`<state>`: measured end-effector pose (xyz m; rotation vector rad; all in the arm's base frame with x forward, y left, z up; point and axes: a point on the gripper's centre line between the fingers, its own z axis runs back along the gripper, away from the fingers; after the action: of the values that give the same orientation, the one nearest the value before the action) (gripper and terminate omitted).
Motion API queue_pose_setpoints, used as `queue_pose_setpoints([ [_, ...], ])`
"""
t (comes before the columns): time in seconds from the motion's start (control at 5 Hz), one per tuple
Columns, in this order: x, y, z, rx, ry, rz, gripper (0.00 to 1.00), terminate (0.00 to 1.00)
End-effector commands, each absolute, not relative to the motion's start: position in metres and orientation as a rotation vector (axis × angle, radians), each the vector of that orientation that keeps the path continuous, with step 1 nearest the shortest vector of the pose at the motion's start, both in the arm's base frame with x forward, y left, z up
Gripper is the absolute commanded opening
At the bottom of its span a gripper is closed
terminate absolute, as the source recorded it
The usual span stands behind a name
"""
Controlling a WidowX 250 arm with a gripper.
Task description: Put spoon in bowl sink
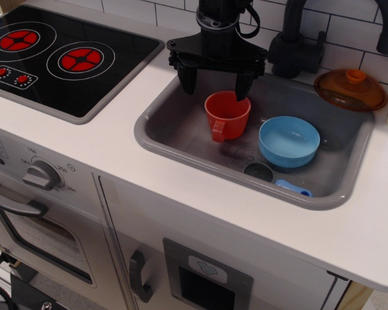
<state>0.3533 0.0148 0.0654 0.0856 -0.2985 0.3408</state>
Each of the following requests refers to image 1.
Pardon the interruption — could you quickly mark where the black cable bottom left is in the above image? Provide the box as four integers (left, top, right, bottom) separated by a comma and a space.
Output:
0, 280, 17, 310

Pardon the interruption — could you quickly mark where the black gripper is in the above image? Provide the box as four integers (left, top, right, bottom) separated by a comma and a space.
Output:
166, 29, 268, 101

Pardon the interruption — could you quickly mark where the black toy stovetop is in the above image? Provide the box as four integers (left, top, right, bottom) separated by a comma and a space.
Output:
0, 5, 164, 125

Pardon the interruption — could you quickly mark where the black sink drain plug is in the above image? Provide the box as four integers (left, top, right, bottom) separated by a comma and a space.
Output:
243, 163, 274, 182

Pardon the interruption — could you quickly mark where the orange transparent pot lid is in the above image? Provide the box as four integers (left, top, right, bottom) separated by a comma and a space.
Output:
314, 69, 388, 111

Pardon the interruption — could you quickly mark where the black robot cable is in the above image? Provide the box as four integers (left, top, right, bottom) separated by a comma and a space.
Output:
235, 4, 261, 39

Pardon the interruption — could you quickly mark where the grey oven knob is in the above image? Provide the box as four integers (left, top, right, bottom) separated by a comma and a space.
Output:
22, 160, 61, 191

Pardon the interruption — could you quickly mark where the blue plastic spoon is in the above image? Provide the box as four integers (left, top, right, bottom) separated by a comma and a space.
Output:
274, 179, 314, 197

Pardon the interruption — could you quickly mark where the grey cabinet door handle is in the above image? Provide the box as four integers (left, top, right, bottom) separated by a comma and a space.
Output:
129, 250, 153, 303

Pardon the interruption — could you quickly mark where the grey dispenser panel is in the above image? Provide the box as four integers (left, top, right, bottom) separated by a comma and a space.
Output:
163, 238, 253, 310

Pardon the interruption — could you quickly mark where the toy oven door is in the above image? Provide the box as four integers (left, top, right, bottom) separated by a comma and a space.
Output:
0, 177, 124, 310

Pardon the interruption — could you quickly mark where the black faucet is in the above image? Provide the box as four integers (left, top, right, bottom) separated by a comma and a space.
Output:
268, 0, 388, 79

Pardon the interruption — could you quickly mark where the orange plastic cup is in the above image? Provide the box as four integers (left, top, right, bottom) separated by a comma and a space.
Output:
204, 90, 252, 143

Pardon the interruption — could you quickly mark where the grey oven door handle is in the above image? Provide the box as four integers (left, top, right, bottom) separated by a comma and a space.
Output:
0, 194, 48, 218

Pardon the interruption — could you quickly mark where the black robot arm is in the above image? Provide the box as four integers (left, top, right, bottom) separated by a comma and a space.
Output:
166, 1, 268, 101

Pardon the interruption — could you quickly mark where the white cabinet door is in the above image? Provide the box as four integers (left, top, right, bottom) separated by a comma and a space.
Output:
99, 177, 349, 309

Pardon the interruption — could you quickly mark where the blue plastic bowl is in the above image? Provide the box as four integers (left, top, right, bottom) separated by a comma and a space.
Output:
259, 116, 320, 168

